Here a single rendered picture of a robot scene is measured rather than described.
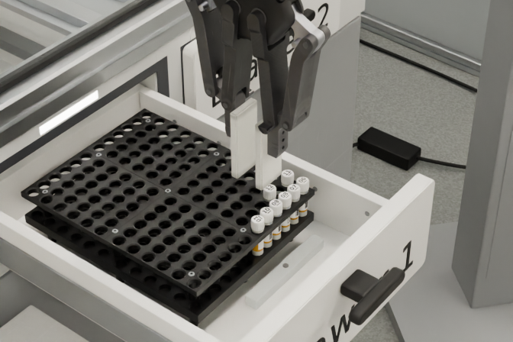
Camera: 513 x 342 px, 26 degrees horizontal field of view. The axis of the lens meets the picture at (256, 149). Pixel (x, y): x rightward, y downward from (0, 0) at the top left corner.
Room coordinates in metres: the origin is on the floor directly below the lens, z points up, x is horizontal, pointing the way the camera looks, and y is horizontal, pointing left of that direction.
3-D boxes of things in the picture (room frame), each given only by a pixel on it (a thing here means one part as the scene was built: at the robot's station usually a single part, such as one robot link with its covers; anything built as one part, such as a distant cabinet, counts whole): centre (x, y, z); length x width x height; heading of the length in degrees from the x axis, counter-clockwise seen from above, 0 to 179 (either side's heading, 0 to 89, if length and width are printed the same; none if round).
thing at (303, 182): (0.83, -0.04, 0.89); 0.01 x 0.01 x 0.05
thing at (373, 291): (0.69, -0.09, 0.91); 0.07 x 0.04 x 0.01; 142
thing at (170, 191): (0.83, 0.09, 0.87); 0.22 x 0.18 x 0.06; 52
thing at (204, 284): (0.76, 0.00, 0.90); 0.18 x 0.02 x 0.01; 142
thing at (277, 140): (0.75, -0.02, 1.03); 0.03 x 0.01 x 0.05; 52
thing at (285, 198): (0.80, -0.03, 0.89); 0.01 x 0.01 x 0.05
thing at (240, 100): (0.79, 0.03, 1.02); 0.03 x 0.01 x 0.05; 52
